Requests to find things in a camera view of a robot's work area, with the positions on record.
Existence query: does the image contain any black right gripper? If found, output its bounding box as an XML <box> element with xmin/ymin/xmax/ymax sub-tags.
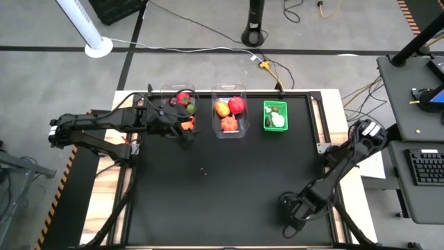
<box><xmin>277</xmin><ymin>183</ymin><xmax>330</xmax><ymax>232</ymax></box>

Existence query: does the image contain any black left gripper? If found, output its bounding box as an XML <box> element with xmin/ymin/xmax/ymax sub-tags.
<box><xmin>145</xmin><ymin>103</ymin><xmax>195</xmax><ymax>150</ymax></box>

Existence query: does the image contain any red toy tomato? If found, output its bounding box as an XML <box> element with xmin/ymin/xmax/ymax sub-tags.
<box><xmin>176</xmin><ymin>92</ymin><xmax>191</xmax><ymax>107</ymax></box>

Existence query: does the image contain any yellow-orange toy mango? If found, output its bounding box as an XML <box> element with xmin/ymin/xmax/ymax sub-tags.
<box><xmin>214</xmin><ymin>100</ymin><xmax>231</xmax><ymax>118</ymax></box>

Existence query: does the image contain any orange toy pumpkin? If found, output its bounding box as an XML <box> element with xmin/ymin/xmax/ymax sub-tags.
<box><xmin>221</xmin><ymin>116</ymin><xmax>239</xmax><ymax>133</ymax></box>

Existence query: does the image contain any red toy bell pepper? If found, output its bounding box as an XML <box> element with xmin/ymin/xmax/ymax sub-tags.
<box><xmin>228</xmin><ymin>96</ymin><xmax>247</xmax><ymax>115</ymax></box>

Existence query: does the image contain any clear plastic bin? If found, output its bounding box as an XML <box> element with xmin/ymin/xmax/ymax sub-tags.
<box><xmin>160</xmin><ymin>82</ymin><xmax>197</xmax><ymax>135</ymax></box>
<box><xmin>211</xmin><ymin>83</ymin><xmax>250</xmax><ymax>140</ymax></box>

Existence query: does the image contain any white paper sheet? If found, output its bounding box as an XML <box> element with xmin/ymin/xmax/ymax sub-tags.
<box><xmin>359</xmin><ymin>152</ymin><xmax>386</xmax><ymax>180</ymax></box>

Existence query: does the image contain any green plastic basket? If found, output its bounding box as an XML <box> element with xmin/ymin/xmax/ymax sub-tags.
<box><xmin>262</xmin><ymin>99</ymin><xmax>289</xmax><ymax>133</ymax></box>

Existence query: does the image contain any yellow power plug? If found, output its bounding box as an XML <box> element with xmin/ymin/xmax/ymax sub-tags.
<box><xmin>259</xmin><ymin>60</ymin><xmax>284</xmax><ymax>90</ymax></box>

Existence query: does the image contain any grey desk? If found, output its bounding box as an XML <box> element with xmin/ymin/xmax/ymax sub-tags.
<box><xmin>376</xmin><ymin>53</ymin><xmax>444</xmax><ymax>143</ymax></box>
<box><xmin>387</xmin><ymin>140</ymin><xmax>444</xmax><ymax>225</ymax></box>

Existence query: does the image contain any black stand with round base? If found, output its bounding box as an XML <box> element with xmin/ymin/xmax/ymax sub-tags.
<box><xmin>241</xmin><ymin>0</ymin><xmax>268</xmax><ymax>48</ymax></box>

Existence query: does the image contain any white pole on round base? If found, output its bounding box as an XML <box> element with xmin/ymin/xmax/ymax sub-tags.
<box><xmin>55</xmin><ymin>0</ymin><xmax>114</xmax><ymax>59</ymax></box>

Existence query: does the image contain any black crate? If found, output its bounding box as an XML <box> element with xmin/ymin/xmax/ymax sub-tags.
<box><xmin>88</xmin><ymin>0</ymin><xmax>148</xmax><ymax>26</ymax></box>

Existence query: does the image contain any black keyboard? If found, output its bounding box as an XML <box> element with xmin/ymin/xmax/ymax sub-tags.
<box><xmin>404</xmin><ymin>148</ymin><xmax>444</xmax><ymax>187</ymax></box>

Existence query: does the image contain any black desk device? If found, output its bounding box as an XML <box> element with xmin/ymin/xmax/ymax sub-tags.
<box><xmin>411</xmin><ymin>86</ymin><xmax>444</xmax><ymax>113</ymax></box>

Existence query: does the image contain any black monitor pole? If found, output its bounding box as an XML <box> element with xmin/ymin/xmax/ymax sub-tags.
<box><xmin>390</xmin><ymin>12</ymin><xmax>444</xmax><ymax>67</ymax></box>

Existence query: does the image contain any black frame strut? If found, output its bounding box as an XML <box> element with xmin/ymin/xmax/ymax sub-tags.
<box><xmin>332</xmin><ymin>201</ymin><xmax>375</xmax><ymax>246</ymax></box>
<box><xmin>83</xmin><ymin>166</ymin><xmax>138</xmax><ymax>249</ymax></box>

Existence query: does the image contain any white floor cable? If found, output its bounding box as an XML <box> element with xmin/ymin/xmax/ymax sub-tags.
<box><xmin>103</xmin><ymin>37</ymin><xmax>259</xmax><ymax>62</ymax></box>

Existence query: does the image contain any black floor cable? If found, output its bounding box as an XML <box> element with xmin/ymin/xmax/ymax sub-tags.
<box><xmin>148</xmin><ymin>0</ymin><xmax>244</xmax><ymax>44</ymax></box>

